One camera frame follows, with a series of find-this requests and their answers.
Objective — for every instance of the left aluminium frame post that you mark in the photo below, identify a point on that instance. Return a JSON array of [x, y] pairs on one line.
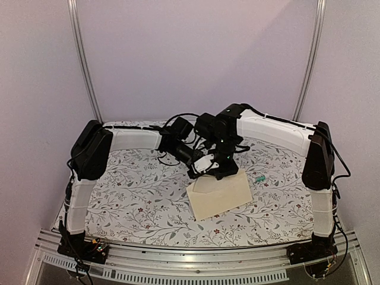
[[79, 45]]

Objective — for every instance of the cream letter paper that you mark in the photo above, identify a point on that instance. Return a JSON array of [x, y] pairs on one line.
[[207, 184]]

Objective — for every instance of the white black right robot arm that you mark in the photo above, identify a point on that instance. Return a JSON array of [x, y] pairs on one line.
[[313, 143]]

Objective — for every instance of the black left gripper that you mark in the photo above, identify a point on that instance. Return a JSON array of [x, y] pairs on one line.
[[189, 167]]

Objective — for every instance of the right aluminium frame post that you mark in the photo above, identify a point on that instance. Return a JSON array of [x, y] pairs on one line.
[[313, 52]]

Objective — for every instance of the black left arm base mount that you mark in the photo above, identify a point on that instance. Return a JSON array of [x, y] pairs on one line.
[[75, 246]]

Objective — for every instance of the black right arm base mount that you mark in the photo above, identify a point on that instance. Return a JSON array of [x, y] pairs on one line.
[[321, 250]]

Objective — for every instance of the front aluminium rail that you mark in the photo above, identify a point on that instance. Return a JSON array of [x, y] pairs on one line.
[[147, 264]]

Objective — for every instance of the cream paper envelope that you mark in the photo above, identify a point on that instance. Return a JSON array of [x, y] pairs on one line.
[[234, 193]]

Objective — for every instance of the green white glue stick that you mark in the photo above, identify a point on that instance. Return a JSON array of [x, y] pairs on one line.
[[260, 178]]

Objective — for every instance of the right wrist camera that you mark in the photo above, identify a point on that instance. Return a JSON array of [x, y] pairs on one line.
[[204, 164]]

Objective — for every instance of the floral patterned table mat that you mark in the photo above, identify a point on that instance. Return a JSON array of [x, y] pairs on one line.
[[140, 200]]

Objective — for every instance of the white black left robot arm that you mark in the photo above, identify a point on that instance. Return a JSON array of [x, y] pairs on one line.
[[90, 154]]

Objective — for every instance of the aluminium frame post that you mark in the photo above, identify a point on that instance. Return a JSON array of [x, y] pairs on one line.
[[79, 45], [313, 52]]

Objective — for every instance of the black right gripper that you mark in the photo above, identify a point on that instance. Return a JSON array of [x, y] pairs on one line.
[[232, 168]]

